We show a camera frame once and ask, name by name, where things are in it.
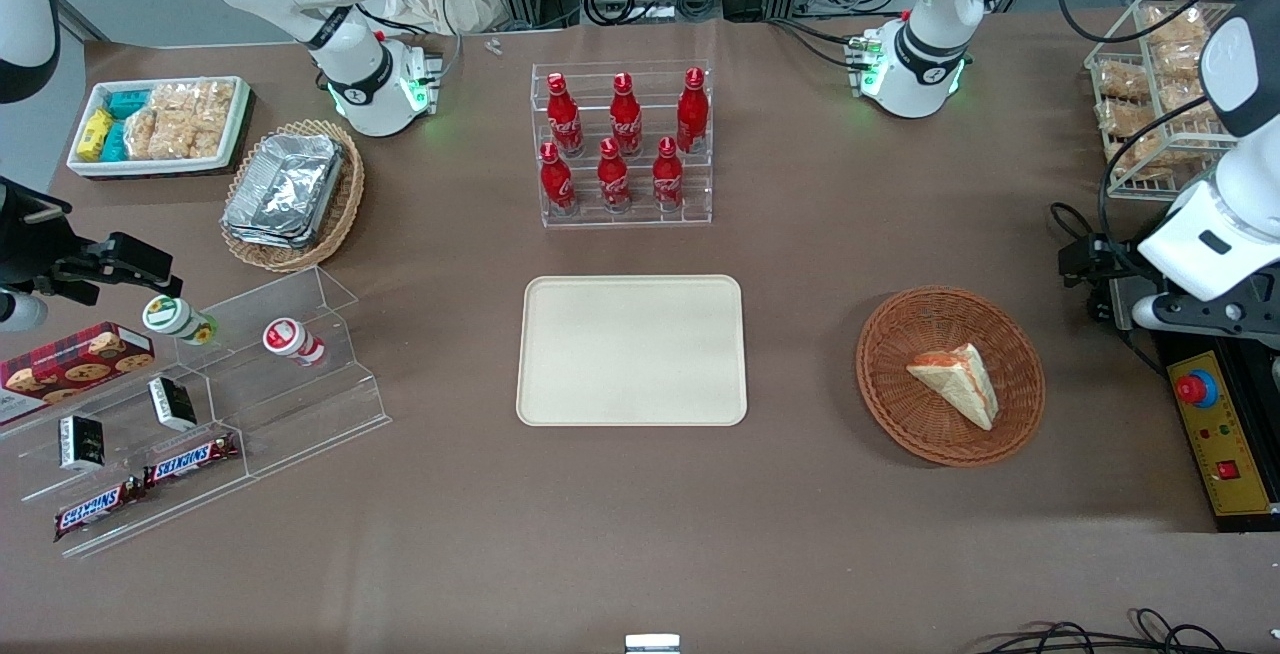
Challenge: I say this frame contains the red capped yogurt bottle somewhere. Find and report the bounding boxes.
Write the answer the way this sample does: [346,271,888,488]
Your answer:
[262,318,329,368]

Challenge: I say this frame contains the yellow snack pack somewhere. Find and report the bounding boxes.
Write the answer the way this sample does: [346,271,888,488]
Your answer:
[76,108,115,164]

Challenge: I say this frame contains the red emergency stop button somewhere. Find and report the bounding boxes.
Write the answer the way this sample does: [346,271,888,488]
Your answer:
[1175,370,1220,410]

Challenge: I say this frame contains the oval light wicker basket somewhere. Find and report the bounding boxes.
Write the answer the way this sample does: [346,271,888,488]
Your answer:
[219,119,366,275]

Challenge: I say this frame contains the red cola bottle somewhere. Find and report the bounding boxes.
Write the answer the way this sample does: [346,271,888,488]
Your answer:
[539,141,577,215]
[546,72,585,158]
[610,73,644,157]
[596,137,634,214]
[652,136,686,212]
[676,67,711,155]

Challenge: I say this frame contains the black floor cables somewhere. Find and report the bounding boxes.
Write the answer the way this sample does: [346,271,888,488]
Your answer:
[983,608,1280,654]

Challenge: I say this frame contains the triangular sandwich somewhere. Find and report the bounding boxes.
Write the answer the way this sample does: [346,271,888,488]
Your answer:
[906,342,1000,432]

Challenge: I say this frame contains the clear bagged rice crackers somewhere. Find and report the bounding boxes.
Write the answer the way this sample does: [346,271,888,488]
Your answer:
[123,108,224,162]
[149,80,237,126]

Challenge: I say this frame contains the small black carton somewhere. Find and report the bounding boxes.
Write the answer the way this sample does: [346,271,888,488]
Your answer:
[57,414,107,474]
[147,376,199,433]

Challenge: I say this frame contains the clear acrylic tiered stand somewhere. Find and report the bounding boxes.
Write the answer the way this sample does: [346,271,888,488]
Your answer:
[0,265,392,561]

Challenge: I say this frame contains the white rectangular snack tray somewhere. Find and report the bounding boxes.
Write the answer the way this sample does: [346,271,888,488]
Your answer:
[66,75,252,180]

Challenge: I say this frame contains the round brown wicker basket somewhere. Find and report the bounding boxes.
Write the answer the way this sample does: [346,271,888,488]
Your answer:
[856,286,1047,468]

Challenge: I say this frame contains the snickers chocolate bar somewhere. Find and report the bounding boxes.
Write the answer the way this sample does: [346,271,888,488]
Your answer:
[53,478,147,544]
[142,431,242,490]

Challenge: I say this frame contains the beige rectangular tray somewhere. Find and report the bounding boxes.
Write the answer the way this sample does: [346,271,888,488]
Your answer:
[516,275,749,428]

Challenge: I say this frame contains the green capped yogurt bottle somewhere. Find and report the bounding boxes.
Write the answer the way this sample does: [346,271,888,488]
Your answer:
[141,295,220,347]

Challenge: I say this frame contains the white wire basket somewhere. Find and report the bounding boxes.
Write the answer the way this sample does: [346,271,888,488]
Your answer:
[1084,0,1253,202]

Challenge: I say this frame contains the stacked aluminium foil trays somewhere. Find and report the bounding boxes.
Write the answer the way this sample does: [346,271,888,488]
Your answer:
[221,133,347,251]

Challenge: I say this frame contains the yellow black control box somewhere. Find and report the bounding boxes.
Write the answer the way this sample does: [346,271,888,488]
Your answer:
[1148,330,1280,533]

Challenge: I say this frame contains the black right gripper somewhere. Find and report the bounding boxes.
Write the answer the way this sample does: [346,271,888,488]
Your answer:
[0,178,185,301]

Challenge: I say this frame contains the red plaid cookie box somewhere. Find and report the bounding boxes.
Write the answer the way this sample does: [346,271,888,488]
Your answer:
[0,321,157,426]

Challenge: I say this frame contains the bagged brown pastry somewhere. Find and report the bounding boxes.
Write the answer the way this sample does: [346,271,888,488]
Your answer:
[1097,61,1152,101]
[1104,132,1169,182]
[1143,2,1211,47]
[1150,42,1213,87]

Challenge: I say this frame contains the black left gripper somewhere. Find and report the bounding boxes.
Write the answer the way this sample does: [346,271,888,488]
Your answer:
[1059,237,1280,337]

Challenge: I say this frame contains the clear acrylic bottle rack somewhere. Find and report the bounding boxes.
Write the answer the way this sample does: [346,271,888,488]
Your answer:
[530,60,715,229]

